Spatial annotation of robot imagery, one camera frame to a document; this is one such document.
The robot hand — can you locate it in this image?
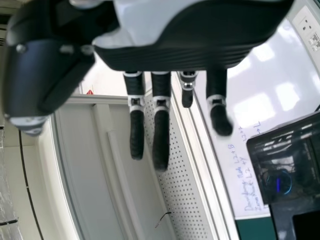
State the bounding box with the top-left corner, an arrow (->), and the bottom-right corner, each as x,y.
0,0 -> 295,173

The whiteboard with blue writing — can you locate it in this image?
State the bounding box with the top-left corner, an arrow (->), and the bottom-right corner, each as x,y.
193,17 -> 320,221

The white perforated panel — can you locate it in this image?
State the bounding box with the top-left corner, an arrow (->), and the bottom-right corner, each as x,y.
142,91 -> 213,240

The black computer case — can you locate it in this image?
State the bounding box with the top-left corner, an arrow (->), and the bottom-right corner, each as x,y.
245,110 -> 320,240

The white wall socket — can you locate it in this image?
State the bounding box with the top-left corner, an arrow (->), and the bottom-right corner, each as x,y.
291,5 -> 320,61

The black cable tie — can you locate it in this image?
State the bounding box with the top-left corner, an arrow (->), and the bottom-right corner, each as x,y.
154,211 -> 173,229

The thin black cable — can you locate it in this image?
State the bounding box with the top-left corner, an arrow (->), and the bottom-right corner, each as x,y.
17,129 -> 46,240

